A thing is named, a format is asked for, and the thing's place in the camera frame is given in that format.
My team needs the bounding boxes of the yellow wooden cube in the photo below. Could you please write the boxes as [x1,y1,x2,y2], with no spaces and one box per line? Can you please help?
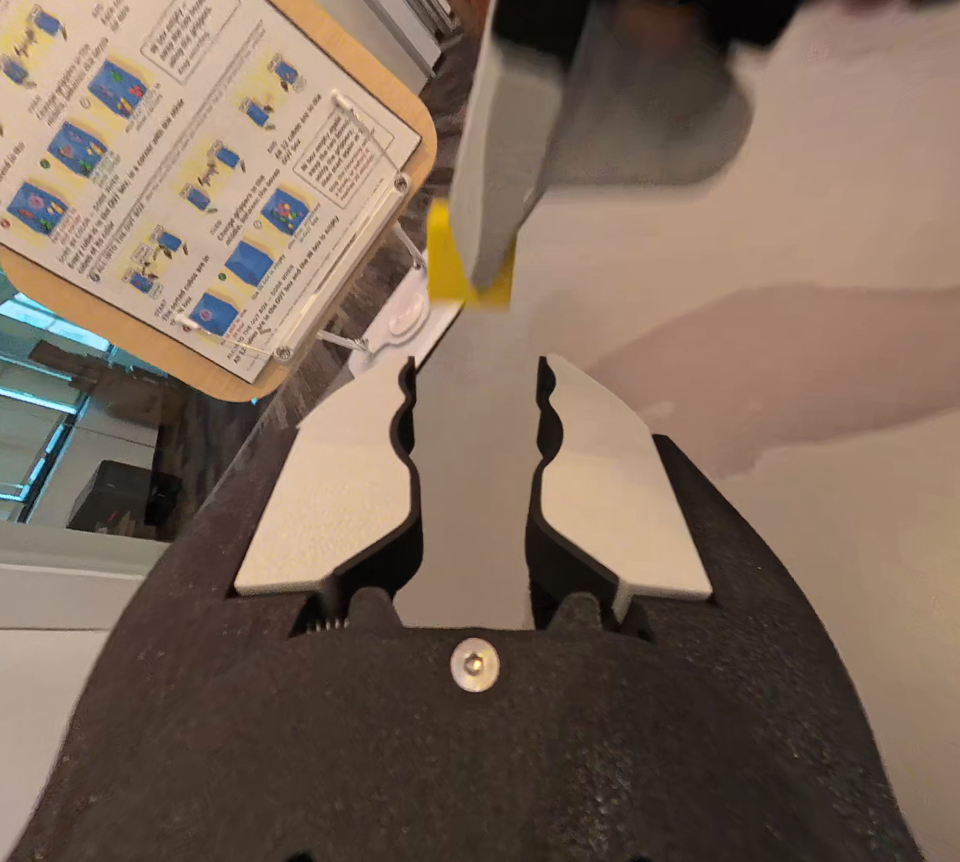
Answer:
[426,197,519,312]

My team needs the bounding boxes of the brown cardboard box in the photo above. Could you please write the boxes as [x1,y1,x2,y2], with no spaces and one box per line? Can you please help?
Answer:
[30,341,181,428]

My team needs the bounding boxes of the large window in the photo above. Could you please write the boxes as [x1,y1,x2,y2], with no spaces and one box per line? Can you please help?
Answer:
[0,292,114,526]

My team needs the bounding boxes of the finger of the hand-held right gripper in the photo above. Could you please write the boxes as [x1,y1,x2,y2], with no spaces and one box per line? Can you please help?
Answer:
[450,39,565,291]

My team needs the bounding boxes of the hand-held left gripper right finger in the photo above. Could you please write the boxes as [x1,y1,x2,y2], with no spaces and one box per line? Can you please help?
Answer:
[525,354,714,629]

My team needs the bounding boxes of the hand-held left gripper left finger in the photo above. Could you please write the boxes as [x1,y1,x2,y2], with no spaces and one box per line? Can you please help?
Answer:
[234,354,423,627]

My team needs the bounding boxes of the black box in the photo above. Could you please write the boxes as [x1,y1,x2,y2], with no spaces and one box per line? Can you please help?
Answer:
[67,461,183,541]

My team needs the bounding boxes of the printed instruction sheet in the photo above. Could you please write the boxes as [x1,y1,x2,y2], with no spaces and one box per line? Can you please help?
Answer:
[0,0,423,383]

